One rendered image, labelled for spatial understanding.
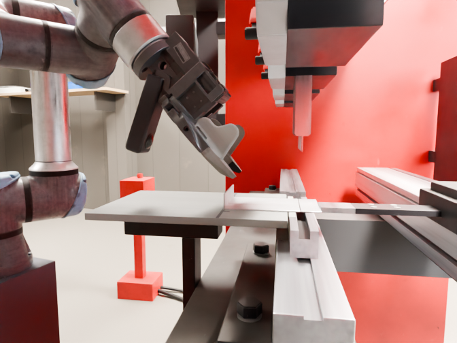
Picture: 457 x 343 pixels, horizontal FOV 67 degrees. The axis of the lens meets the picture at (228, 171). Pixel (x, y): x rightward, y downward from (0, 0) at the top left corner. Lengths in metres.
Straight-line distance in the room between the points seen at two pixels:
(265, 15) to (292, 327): 0.23
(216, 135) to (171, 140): 4.00
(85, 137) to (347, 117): 4.40
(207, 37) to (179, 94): 1.52
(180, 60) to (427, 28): 1.11
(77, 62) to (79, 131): 4.81
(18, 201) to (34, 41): 0.46
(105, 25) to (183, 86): 0.14
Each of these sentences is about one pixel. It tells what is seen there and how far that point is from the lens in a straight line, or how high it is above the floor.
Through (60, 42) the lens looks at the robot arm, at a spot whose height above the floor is 1.24.
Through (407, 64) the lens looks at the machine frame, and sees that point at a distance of 1.44.
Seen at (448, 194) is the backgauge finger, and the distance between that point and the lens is 0.53.
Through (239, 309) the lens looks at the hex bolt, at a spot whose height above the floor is 0.91.
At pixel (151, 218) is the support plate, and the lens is 0.45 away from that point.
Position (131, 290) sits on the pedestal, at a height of 0.06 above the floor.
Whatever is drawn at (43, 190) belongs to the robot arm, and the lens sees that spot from 0.96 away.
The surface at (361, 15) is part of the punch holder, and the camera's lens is 0.27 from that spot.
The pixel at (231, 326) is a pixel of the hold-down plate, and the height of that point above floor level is 0.90.
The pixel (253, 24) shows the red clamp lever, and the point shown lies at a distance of 0.59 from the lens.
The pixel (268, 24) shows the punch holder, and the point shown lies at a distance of 0.27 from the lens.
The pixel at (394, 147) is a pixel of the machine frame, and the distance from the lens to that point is 1.41.
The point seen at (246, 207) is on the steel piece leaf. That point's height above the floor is 1.00.
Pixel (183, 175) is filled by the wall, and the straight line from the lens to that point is 4.40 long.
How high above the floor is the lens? 1.10
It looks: 6 degrees down
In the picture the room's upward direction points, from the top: straight up
